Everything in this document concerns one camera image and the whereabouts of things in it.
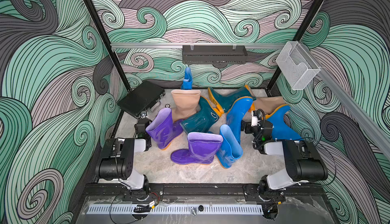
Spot blue boot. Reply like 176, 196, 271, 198
266, 104, 301, 140
216, 124, 243, 169
181, 67, 193, 90
226, 97, 253, 144

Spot blue boot front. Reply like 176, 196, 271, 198
216, 124, 243, 169

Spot aluminium rail right wall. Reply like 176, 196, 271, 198
313, 52, 390, 159

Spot aluminium rail wall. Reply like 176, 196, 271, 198
313, 52, 390, 159
111, 42, 285, 49

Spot teal boot rear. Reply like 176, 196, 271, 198
208, 85, 257, 114

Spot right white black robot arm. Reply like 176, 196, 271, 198
241, 121, 329, 196

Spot purple boot rear left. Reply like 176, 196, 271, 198
146, 108, 183, 150

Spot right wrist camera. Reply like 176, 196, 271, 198
251, 109, 266, 126

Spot white mesh wall basket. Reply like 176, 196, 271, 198
276, 41, 321, 90

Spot beige boot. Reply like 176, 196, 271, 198
171, 89, 201, 121
245, 85, 287, 115

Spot purple boot front center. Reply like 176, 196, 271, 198
170, 132, 223, 165

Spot aluminium rail back wall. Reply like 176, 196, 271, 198
111, 42, 285, 49

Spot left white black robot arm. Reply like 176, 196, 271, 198
95, 118, 151, 195

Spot black wall shelf tray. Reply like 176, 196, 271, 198
182, 45, 248, 65

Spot white slotted cable duct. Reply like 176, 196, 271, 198
86, 204, 264, 215

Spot teal boot center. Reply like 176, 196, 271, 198
180, 97, 222, 134

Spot beige boot left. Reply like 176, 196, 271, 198
171, 89, 201, 121

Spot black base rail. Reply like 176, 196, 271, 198
82, 183, 325, 202

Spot purple boot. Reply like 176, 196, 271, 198
146, 108, 183, 150
170, 132, 223, 165

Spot teal boot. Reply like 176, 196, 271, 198
208, 85, 257, 114
180, 97, 222, 134

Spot beige boot rear right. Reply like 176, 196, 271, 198
245, 85, 287, 115

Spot black case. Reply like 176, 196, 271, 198
117, 81, 165, 118

